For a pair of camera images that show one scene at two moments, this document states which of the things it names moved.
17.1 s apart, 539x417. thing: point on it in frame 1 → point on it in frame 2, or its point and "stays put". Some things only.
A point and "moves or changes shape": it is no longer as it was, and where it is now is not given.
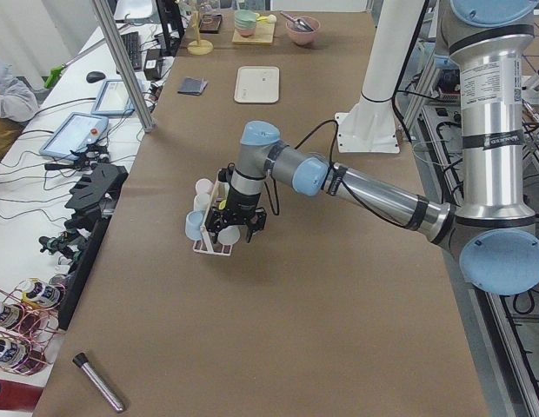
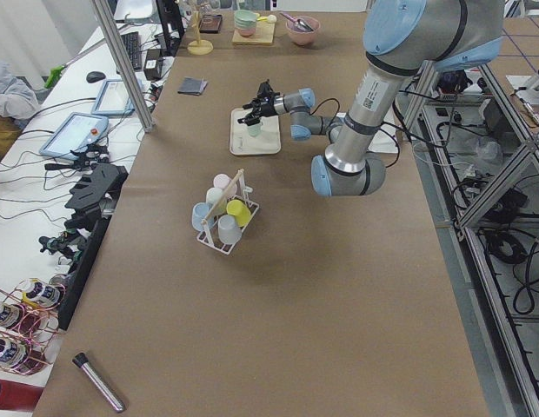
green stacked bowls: (245, 22) stays put
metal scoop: (298, 23) stays put
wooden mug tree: (199, 47) stays put
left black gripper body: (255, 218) → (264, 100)
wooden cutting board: (264, 33) stays put
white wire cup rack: (218, 248) moves or changes shape
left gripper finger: (252, 229) → (251, 119)
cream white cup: (202, 201) → (216, 197)
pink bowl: (301, 36) stays put
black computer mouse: (95, 76) stays put
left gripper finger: (212, 226) → (256, 104)
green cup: (229, 234) moves or changes shape
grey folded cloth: (193, 86) stays put
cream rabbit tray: (256, 83) → (242, 142)
